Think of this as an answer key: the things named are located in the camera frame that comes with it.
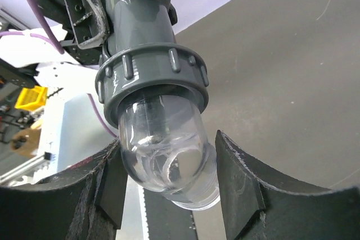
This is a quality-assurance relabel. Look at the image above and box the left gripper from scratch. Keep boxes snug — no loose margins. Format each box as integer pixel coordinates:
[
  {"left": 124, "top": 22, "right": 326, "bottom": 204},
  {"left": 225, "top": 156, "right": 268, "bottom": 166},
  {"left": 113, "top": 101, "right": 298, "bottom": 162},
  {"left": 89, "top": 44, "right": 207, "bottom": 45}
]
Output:
[{"left": 60, "top": 0, "right": 110, "bottom": 65}]

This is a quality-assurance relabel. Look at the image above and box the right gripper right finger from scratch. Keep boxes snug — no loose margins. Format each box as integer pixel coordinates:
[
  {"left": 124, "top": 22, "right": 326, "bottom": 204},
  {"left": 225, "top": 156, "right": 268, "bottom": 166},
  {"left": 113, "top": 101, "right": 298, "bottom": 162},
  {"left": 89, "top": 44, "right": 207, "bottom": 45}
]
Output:
[{"left": 215, "top": 130, "right": 359, "bottom": 239}]

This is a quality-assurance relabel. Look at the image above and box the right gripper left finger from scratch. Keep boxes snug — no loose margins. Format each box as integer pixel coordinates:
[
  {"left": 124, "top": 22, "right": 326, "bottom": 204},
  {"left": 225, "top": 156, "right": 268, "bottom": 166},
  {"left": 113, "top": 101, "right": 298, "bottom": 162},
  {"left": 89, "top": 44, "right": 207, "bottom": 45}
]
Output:
[{"left": 1, "top": 139, "right": 128, "bottom": 239}]

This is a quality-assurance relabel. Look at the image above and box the grey plastic pipe fitting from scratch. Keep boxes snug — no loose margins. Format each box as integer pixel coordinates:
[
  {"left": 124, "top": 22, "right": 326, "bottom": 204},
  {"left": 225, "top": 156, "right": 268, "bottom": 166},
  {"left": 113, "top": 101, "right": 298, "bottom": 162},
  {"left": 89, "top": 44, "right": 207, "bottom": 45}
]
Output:
[{"left": 106, "top": 0, "right": 176, "bottom": 55}]

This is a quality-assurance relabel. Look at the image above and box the clear trap with grey nut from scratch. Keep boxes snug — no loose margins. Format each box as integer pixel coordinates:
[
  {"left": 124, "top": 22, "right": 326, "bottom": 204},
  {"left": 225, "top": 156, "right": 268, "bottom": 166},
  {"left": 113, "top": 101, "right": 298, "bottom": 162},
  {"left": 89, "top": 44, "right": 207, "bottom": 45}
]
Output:
[{"left": 95, "top": 42, "right": 220, "bottom": 211}]

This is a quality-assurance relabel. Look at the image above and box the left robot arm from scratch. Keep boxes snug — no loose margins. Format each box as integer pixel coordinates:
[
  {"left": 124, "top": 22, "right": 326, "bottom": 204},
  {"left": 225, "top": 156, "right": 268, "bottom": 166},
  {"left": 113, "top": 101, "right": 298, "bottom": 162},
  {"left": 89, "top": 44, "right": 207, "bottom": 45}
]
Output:
[{"left": 1, "top": 0, "right": 110, "bottom": 65}]

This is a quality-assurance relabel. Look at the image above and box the yellow storage bin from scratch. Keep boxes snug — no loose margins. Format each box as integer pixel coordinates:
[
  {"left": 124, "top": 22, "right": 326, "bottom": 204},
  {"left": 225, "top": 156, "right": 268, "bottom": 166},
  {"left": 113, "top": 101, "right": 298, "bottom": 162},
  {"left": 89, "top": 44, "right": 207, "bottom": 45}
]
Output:
[{"left": 15, "top": 86, "right": 48, "bottom": 112}]

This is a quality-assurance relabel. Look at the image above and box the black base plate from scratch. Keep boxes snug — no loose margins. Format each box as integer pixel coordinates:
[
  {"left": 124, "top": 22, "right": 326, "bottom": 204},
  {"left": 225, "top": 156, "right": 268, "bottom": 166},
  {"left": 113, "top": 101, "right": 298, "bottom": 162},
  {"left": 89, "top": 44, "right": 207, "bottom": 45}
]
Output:
[{"left": 138, "top": 187, "right": 198, "bottom": 240}]

